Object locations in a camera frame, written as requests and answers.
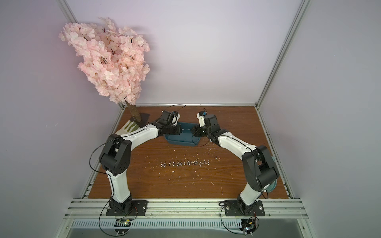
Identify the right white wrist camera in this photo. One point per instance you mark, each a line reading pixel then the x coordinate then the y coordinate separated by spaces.
pixel 200 117

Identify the small circuit board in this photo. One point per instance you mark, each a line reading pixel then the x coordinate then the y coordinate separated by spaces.
pixel 249 226
pixel 122 226

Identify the left small circuit board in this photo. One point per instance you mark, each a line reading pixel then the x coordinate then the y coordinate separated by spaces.
pixel 122 226

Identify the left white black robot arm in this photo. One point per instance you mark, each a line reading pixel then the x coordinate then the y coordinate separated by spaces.
pixel 116 155

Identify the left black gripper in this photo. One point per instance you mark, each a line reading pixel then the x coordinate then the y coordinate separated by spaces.
pixel 178 130

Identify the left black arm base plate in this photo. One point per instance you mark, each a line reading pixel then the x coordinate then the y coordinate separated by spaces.
pixel 128 208

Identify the teal plastic dustpan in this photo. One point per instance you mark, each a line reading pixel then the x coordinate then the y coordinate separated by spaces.
pixel 272 174

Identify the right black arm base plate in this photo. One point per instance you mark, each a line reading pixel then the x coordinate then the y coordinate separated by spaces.
pixel 238 208

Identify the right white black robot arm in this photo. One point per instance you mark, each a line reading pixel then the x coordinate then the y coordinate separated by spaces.
pixel 260 169

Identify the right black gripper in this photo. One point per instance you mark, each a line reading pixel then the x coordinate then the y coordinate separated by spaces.
pixel 198 131

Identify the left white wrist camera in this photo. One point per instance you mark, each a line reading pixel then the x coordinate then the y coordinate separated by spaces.
pixel 176 117

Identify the teal plastic storage box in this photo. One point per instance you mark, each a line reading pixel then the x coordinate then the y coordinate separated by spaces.
pixel 186 137

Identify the pink artificial blossom tree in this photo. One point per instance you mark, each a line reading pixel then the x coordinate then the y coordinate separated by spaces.
pixel 113 59

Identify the white green work glove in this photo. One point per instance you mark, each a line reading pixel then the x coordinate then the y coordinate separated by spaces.
pixel 128 128

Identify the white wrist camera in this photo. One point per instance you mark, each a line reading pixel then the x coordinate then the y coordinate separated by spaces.
pixel 200 117
pixel 176 117

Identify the right small circuit board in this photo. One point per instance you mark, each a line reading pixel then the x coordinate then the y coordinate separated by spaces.
pixel 249 226

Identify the aluminium front rail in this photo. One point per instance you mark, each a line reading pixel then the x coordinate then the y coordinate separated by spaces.
pixel 187 208

